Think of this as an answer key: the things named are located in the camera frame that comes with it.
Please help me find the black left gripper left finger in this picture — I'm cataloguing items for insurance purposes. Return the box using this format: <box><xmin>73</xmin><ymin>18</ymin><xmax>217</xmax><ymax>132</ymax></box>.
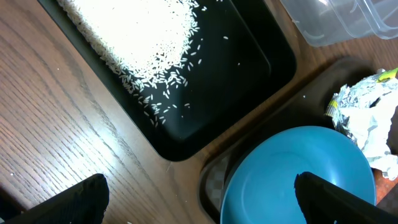
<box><xmin>4</xmin><ymin>174</ymin><xmax>109</xmax><ymax>224</ymax></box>

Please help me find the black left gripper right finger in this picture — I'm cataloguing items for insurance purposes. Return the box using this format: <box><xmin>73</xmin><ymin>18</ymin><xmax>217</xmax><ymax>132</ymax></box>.
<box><xmin>294</xmin><ymin>172</ymin><xmax>397</xmax><ymax>224</ymax></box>

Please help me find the dark blue plate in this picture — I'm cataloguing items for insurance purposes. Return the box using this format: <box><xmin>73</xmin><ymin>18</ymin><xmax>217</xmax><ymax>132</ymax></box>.
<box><xmin>221</xmin><ymin>126</ymin><xmax>376</xmax><ymax>224</ymax></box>

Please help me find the pile of white rice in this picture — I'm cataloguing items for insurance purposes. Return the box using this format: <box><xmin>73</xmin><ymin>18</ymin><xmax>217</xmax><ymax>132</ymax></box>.
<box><xmin>55</xmin><ymin>0</ymin><xmax>231</xmax><ymax>128</ymax></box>

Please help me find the black waste tray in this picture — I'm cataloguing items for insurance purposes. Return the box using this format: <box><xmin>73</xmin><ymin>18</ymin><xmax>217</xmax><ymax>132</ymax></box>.
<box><xmin>41</xmin><ymin>0</ymin><xmax>296</xmax><ymax>162</ymax></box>

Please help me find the orange carrot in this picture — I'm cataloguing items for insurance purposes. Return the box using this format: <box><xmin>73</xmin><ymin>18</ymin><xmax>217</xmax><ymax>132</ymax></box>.
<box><xmin>373</xmin><ymin>169</ymin><xmax>397</xmax><ymax>204</ymax></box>

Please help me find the dark brown serving tray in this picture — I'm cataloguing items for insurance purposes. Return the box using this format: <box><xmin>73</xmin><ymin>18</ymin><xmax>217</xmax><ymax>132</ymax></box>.
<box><xmin>197</xmin><ymin>57</ymin><xmax>398</xmax><ymax>224</ymax></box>

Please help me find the crumpled foil wrapper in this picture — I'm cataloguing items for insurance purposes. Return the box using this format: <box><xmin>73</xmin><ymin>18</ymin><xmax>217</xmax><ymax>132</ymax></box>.
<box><xmin>325</xmin><ymin>68</ymin><xmax>397</xmax><ymax>180</ymax></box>

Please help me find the clear plastic bin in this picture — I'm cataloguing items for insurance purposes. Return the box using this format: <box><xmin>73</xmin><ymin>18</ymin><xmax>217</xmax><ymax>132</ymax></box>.
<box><xmin>281</xmin><ymin>0</ymin><xmax>397</xmax><ymax>47</ymax></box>

